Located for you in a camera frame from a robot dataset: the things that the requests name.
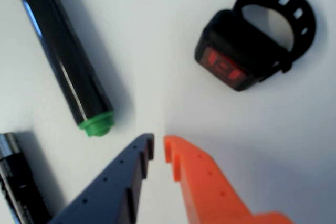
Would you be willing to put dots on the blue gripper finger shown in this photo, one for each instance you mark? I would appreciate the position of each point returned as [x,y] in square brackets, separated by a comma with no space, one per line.
[110,187]

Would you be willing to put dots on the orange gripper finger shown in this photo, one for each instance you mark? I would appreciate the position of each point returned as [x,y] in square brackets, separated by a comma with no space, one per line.
[207,195]

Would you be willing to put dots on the black AA battery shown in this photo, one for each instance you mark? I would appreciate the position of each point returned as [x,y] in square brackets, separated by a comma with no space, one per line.
[15,182]

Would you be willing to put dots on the black marker with green cap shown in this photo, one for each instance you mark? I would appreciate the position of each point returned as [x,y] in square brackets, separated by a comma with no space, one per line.
[65,64]

